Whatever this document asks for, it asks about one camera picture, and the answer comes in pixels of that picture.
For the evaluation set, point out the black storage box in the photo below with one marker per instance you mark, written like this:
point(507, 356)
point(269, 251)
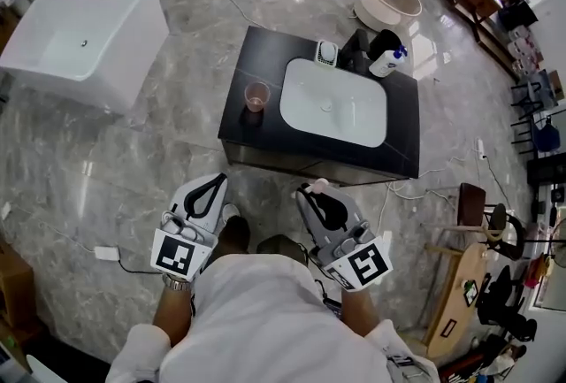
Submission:
point(518, 14)

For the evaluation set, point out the silver wristwatch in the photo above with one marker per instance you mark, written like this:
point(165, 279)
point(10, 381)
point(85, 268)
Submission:
point(174, 283)

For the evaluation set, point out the black round bin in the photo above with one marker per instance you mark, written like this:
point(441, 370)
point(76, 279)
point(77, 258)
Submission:
point(384, 40)

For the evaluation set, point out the white bathtub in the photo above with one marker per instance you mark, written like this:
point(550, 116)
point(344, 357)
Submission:
point(124, 54)

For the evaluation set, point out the small white floor box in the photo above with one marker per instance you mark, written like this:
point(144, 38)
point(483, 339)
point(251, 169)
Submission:
point(5, 210)

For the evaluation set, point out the stack of white red packs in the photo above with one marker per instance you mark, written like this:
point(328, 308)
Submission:
point(526, 49)

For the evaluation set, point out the oval wooden table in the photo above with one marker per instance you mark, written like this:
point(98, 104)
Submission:
point(460, 319)

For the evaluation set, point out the person's dark trousers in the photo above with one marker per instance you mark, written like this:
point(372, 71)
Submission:
point(236, 235)

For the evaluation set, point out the black sink faucet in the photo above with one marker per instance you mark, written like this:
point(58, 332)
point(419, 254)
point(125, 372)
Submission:
point(354, 51)

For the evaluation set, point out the white sink basin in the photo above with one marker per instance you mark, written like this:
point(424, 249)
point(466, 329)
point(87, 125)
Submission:
point(331, 107)

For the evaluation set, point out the small black picture frame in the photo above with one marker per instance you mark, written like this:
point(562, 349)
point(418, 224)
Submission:
point(471, 293)

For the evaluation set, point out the white soap bar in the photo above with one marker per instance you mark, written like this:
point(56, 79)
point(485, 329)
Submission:
point(327, 50)

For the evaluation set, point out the white power adapter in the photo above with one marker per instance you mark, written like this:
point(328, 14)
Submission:
point(106, 252)

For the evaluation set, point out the black round chair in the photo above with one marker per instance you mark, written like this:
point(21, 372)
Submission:
point(499, 217)

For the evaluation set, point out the white power strip with plug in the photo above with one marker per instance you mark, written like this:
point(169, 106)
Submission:
point(480, 149)

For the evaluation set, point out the white soap dish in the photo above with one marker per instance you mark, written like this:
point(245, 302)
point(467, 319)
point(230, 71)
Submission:
point(319, 62)

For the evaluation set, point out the person's white shirt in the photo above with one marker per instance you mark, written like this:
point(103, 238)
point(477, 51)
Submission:
point(265, 319)

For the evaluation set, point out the pink translucent cup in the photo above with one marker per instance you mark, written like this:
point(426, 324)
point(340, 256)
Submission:
point(256, 100)

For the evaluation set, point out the pink toothbrush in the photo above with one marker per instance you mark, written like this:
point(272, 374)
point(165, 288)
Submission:
point(319, 185)

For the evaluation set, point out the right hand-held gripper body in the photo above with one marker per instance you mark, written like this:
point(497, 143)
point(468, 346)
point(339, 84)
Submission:
point(364, 264)

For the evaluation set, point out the person's left forearm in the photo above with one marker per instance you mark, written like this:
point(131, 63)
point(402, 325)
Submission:
point(172, 315)

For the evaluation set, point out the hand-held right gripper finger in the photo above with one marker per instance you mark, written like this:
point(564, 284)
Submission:
point(338, 209)
point(309, 222)

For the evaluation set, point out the person's right forearm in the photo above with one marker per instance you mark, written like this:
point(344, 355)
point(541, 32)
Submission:
point(362, 312)

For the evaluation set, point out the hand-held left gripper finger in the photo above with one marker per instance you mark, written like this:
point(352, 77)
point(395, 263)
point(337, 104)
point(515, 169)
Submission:
point(217, 215)
point(181, 195)

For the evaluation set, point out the white pump bottle blue cap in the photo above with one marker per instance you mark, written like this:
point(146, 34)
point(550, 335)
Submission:
point(384, 63)

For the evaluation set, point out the person's left white shoe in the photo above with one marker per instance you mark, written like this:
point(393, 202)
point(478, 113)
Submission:
point(232, 211)

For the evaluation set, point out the black vanity cabinet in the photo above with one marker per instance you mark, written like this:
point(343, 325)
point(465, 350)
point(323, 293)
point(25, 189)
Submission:
point(261, 63)

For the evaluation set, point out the brown stool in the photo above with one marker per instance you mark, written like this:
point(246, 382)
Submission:
point(472, 204)

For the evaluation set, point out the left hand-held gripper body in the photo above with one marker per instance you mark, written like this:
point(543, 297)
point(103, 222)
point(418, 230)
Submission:
point(174, 257)

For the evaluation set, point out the blue chair black legs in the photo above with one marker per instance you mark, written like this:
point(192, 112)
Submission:
point(546, 138)

